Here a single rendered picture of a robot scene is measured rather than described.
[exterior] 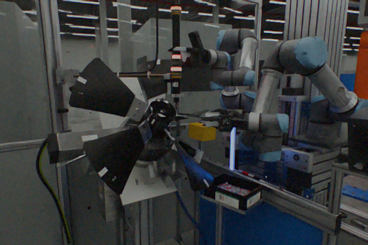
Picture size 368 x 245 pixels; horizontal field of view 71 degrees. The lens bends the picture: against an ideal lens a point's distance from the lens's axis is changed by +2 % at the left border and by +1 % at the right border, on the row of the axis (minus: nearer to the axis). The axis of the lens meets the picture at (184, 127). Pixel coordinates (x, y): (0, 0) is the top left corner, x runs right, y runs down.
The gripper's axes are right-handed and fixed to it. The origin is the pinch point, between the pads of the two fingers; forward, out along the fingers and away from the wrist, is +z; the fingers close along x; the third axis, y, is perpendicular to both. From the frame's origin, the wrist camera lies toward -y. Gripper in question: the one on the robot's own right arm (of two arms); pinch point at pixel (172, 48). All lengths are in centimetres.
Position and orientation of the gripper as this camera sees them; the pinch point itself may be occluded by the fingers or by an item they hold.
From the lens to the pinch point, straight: 112.9
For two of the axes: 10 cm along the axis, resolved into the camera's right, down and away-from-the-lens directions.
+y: 0.0, 9.9, 1.7
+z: -7.3, 1.1, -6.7
